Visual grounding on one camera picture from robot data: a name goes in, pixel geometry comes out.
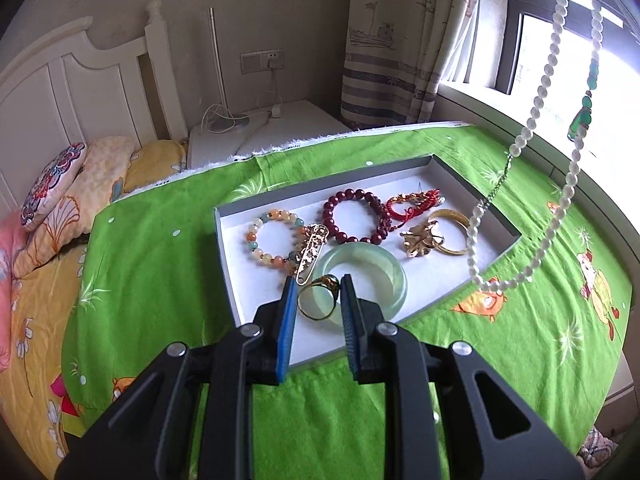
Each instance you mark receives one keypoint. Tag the white window sill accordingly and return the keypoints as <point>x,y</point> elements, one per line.
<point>500,110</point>

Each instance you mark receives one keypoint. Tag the wall socket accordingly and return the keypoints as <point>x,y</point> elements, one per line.
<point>252,61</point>

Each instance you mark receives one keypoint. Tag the yellow printed bedsheet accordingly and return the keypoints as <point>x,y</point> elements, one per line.
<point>35,360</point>

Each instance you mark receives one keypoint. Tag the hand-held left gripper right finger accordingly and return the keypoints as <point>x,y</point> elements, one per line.
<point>350,335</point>

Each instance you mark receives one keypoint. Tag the gold pin brooch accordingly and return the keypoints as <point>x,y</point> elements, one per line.
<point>312,250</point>

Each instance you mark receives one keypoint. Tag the gold bangle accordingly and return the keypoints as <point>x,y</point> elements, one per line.
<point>450,251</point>

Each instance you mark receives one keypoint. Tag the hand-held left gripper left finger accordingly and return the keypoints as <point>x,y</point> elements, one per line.
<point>287,330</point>

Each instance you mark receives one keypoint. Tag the embroidered cushion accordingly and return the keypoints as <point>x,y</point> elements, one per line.
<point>50,185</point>

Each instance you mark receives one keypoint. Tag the white wooden headboard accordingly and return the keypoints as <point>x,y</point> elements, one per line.
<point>75,85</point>

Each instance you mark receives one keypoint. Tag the green printed cloth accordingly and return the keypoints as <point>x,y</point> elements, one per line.
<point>150,270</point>

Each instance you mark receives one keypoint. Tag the pale green jade bangle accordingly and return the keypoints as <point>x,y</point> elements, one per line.
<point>390,285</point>

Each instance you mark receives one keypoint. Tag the pale yellow floral pillow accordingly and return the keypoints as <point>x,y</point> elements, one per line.
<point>100,175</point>

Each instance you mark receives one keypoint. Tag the grey shallow cardboard box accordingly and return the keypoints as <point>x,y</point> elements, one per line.
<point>250,285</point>

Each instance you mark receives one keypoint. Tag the white nightstand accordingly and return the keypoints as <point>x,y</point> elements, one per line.
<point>300,125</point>

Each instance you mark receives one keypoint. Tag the gold openwork brooch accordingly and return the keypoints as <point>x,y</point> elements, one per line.
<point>417,240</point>

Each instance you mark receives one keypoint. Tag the white lamp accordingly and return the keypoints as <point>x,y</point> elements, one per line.
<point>215,60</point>

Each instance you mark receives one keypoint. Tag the patterned curtain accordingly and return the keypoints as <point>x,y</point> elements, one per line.
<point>390,35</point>

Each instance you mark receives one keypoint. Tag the dark window frame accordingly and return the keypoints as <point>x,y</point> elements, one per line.
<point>507,35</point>

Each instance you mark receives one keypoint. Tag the pink floral quilt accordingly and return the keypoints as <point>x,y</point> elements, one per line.
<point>7,260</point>

